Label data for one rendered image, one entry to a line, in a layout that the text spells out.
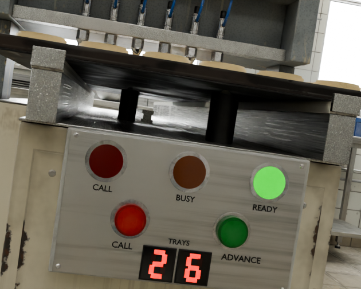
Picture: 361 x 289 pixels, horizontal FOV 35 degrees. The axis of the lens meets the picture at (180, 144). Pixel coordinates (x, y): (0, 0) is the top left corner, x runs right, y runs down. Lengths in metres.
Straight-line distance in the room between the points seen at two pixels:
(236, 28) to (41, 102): 0.90
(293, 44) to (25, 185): 0.88
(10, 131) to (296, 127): 0.76
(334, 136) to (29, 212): 0.31
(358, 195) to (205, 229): 4.35
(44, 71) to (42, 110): 0.04
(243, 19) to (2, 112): 0.59
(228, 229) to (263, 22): 0.91
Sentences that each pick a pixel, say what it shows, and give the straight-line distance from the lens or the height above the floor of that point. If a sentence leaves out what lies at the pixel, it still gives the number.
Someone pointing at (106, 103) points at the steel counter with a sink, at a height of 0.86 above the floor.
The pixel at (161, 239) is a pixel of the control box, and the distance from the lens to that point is 0.56.
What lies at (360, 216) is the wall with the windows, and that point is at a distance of 4.93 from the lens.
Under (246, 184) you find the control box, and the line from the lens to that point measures 0.57.
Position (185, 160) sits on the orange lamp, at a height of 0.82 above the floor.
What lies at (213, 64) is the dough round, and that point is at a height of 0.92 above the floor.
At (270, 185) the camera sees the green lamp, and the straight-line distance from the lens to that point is 0.57.
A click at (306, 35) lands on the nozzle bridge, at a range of 1.35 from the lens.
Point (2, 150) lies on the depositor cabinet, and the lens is 1.29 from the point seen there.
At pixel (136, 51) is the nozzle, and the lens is 1.32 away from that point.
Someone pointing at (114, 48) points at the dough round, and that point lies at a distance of 0.57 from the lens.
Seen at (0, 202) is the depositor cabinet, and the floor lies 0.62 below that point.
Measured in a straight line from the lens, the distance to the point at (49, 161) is 0.58.
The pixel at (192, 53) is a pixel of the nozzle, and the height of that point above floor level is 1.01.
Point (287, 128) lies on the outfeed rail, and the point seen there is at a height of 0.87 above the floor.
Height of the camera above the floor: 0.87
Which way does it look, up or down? 3 degrees down
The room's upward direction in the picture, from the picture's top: 8 degrees clockwise
